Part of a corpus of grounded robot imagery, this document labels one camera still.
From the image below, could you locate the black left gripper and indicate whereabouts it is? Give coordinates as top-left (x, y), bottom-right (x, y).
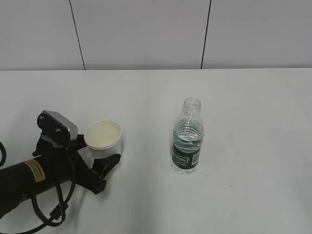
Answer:
top-left (33, 134), bottom-right (121, 195)

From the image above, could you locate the white paper cup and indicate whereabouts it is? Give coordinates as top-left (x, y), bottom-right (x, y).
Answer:
top-left (84, 120), bottom-right (122, 159)

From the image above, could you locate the clear water bottle green label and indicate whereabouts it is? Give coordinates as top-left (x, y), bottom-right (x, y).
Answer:
top-left (171, 97), bottom-right (204, 175)

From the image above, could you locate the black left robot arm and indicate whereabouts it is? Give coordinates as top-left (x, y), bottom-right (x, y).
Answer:
top-left (0, 135), bottom-right (121, 216)

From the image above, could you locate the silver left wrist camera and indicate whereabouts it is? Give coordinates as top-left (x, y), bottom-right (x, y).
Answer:
top-left (37, 110), bottom-right (78, 145)

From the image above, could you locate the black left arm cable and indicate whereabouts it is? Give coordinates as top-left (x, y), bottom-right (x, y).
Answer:
top-left (0, 141), bottom-right (76, 221)

